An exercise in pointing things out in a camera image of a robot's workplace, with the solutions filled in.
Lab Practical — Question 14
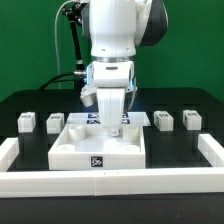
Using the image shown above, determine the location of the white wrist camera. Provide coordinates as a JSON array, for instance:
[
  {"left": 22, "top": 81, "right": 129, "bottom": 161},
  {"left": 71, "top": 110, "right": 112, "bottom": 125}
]
[{"left": 80, "top": 85, "right": 96, "bottom": 107}]

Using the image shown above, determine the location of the black cable bundle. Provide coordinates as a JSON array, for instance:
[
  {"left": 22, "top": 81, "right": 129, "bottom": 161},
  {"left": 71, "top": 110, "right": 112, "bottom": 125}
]
[{"left": 38, "top": 71, "right": 88, "bottom": 92}]

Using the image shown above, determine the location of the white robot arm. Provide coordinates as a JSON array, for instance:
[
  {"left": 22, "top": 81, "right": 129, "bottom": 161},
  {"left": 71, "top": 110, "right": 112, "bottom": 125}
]
[{"left": 81, "top": 0, "right": 168, "bottom": 136}]

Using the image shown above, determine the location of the white AprilTag base sheet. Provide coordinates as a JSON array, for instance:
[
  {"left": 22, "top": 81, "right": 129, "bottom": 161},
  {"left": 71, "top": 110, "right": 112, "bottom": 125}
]
[{"left": 66, "top": 112, "right": 151, "bottom": 126}]

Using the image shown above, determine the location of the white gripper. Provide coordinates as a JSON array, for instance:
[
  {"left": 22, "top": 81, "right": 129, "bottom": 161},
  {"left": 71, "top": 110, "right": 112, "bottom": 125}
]
[{"left": 91, "top": 61, "right": 134, "bottom": 136}]

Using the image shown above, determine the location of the white square tabletop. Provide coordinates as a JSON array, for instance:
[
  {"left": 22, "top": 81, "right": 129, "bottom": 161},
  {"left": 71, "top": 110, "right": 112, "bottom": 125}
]
[{"left": 48, "top": 124, "right": 146, "bottom": 171}]

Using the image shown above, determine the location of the white U-shaped obstacle fence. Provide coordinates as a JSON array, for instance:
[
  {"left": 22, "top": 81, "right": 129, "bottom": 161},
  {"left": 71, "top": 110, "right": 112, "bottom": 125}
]
[{"left": 0, "top": 138, "right": 224, "bottom": 198}]

